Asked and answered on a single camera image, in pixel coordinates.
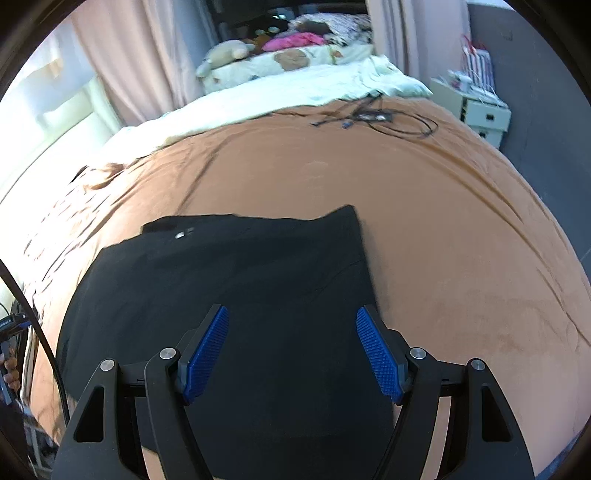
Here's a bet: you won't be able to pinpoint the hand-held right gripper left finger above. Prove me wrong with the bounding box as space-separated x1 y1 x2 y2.
51 304 230 480

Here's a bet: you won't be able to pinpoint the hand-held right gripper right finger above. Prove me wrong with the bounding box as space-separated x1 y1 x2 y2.
355 304 536 480

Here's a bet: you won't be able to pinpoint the black jacket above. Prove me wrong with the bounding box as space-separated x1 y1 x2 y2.
55 204 394 480

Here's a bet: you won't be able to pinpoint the white nightstand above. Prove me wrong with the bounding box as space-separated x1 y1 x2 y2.
429 76 512 149

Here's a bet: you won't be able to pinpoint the striped paper bag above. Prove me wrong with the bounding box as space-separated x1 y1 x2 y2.
459 36 496 89

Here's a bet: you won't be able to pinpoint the pink cloth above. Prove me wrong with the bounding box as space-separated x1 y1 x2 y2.
261 32 327 52

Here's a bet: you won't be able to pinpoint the bear print bedding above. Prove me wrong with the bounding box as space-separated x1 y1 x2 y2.
201 44 376 94

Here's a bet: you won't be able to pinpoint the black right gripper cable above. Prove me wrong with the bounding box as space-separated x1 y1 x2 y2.
0 260 71 428

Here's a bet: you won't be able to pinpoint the patterned cloth pile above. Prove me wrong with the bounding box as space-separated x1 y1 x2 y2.
288 14 373 45

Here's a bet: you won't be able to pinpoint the cream padded headboard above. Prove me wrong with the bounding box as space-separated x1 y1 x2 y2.
0 76 125 205

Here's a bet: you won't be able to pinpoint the white quilt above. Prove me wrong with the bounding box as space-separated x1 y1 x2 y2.
99 55 435 151

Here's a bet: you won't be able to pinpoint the black cables on bed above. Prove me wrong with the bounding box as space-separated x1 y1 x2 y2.
311 91 440 139

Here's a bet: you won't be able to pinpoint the white plush toy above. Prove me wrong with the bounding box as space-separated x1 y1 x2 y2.
196 39 256 78

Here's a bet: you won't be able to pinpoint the bed with brown sheet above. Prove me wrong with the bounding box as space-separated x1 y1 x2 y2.
21 95 585 480

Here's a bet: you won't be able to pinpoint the person's left hand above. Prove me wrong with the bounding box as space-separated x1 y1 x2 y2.
2 357 22 391

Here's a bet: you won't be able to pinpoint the pink curtain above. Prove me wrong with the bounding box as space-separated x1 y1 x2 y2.
365 0 422 75
69 0 223 128

